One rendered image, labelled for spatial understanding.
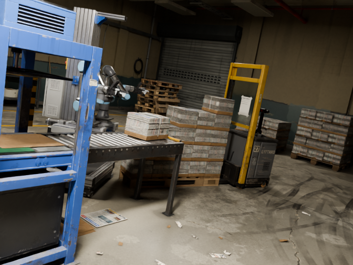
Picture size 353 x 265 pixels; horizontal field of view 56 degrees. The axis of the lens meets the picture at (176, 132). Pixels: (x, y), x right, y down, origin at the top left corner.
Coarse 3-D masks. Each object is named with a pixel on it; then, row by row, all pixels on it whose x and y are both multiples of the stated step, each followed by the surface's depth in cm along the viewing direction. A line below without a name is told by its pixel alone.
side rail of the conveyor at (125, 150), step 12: (144, 144) 307; (156, 144) 316; (168, 144) 327; (180, 144) 342; (96, 156) 261; (108, 156) 271; (120, 156) 281; (132, 156) 292; (144, 156) 305; (156, 156) 317
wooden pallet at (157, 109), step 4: (156, 100) 1040; (160, 100) 1044; (164, 100) 1063; (168, 100) 1079; (172, 100) 1099; (176, 100) 1119; (156, 104) 1042; (160, 104) 1063; (164, 104) 1082; (168, 104) 1094; (176, 104) 1135; (156, 108) 1041; (160, 108) 1042; (164, 108) 1060; (156, 112) 1041; (160, 112) 1040; (164, 112) 1058
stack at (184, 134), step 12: (180, 132) 439; (192, 132) 450; (204, 132) 460; (168, 156) 437; (192, 156) 458; (204, 156) 468; (132, 168) 414; (144, 168) 423; (156, 168) 431; (168, 168) 442; (180, 168) 451; (192, 168) 462; (204, 168) 473; (132, 180) 417; (144, 180) 426; (156, 180) 435; (168, 180) 445
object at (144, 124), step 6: (132, 114) 329; (138, 114) 329; (132, 120) 330; (138, 120) 326; (144, 120) 322; (150, 120) 320; (156, 120) 328; (126, 126) 335; (132, 126) 331; (138, 126) 327; (144, 126) 322; (150, 126) 323; (156, 126) 331; (138, 132) 326; (144, 132) 323; (150, 132) 327
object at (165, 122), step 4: (160, 116) 346; (164, 116) 353; (164, 120) 342; (168, 120) 346; (164, 124) 343; (168, 124) 348; (164, 128) 345; (168, 128) 351; (160, 132) 341; (164, 132) 348; (168, 132) 353
